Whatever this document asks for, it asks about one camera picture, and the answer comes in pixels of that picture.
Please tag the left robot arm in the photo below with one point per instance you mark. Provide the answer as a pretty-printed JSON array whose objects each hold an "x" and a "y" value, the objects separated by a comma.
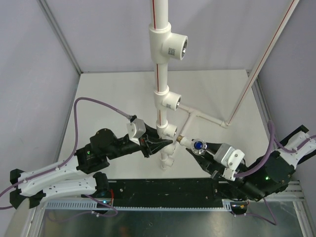
[{"x": 81, "y": 173}]

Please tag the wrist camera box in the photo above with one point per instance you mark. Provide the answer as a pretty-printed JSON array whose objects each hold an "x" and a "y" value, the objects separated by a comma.
[
  {"x": 232, "y": 159},
  {"x": 136, "y": 129}
]

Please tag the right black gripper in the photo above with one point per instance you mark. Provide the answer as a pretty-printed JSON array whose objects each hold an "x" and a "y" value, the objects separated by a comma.
[{"x": 212, "y": 169}]

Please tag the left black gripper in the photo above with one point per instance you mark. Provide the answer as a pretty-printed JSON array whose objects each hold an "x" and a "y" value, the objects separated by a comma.
[{"x": 152, "y": 146}]

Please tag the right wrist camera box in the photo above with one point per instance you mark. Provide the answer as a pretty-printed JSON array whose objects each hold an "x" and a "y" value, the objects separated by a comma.
[{"x": 232, "y": 159}]

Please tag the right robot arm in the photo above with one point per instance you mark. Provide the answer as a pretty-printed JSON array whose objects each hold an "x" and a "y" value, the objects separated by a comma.
[{"x": 275, "y": 174}]

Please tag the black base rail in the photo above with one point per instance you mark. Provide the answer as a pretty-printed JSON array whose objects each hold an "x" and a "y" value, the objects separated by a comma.
[{"x": 170, "y": 193}]

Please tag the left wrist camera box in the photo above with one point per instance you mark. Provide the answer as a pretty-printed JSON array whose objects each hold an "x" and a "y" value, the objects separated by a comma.
[{"x": 136, "y": 129}]

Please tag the white PVC pipe frame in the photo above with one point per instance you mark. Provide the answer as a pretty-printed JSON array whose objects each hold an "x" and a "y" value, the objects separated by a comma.
[{"x": 227, "y": 35}]

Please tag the aluminium table frame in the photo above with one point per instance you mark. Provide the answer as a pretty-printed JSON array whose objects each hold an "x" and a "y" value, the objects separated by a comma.
[{"x": 284, "y": 214}]

